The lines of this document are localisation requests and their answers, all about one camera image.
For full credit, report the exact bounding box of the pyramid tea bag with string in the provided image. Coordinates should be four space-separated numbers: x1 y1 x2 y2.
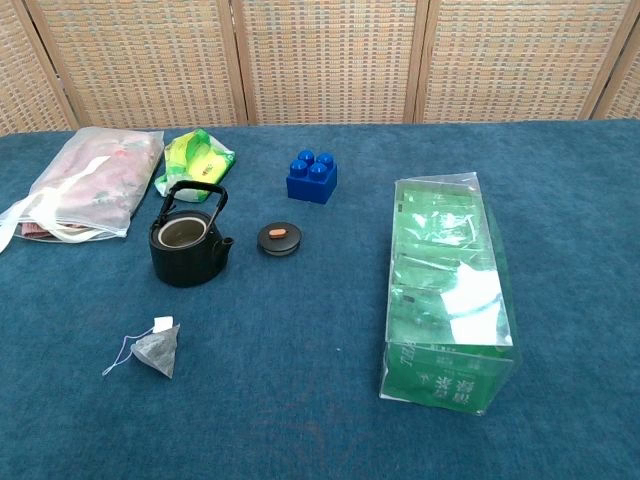
102 314 181 380

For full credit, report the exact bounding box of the black teapot lid orange knob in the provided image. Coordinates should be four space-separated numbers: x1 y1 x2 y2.
256 222 304 260

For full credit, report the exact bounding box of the clear box of green tea packets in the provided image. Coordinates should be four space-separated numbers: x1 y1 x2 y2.
378 171 522 416

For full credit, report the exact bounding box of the black cast iron teapot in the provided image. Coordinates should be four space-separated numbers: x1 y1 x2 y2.
147 180 235 289

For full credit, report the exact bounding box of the translucent zip pouch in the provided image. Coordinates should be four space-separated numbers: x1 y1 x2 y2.
0 126 166 255

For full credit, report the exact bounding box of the blue plastic building block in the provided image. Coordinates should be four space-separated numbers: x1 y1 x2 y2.
285 149 339 205

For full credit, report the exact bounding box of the blue carpet table cover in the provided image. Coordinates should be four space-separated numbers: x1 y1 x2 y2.
0 118 640 480

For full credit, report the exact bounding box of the green yellow snack packet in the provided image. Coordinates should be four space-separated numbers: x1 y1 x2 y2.
153 128 237 204

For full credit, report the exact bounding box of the wicker folding screen panel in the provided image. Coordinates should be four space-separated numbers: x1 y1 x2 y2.
413 0 640 124
229 0 431 126
0 0 80 137
592 0 640 121
22 0 250 130

